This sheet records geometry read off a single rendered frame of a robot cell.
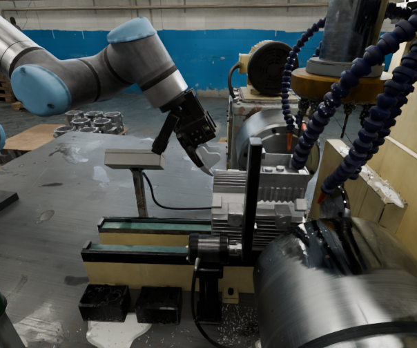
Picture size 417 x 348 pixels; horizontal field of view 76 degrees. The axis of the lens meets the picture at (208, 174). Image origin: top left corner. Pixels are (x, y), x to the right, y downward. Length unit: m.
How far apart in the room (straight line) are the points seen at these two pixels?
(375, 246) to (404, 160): 0.35
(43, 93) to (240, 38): 5.67
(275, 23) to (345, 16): 5.53
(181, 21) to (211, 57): 0.92
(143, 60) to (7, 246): 0.75
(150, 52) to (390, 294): 0.53
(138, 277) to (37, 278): 0.30
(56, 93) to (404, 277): 0.57
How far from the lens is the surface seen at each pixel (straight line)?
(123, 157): 0.85
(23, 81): 0.58
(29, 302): 0.88
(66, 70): 0.58
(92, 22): 7.22
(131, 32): 0.58
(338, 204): 0.69
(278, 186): 0.59
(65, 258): 0.95
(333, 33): 0.55
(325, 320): 0.34
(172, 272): 0.72
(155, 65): 0.58
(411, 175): 0.71
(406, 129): 0.75
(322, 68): 0.53
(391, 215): 0.57
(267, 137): 0.81
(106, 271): 0.77
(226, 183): 0.60
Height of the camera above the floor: 1.41
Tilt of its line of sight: 29 degrees down
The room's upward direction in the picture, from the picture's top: straight up
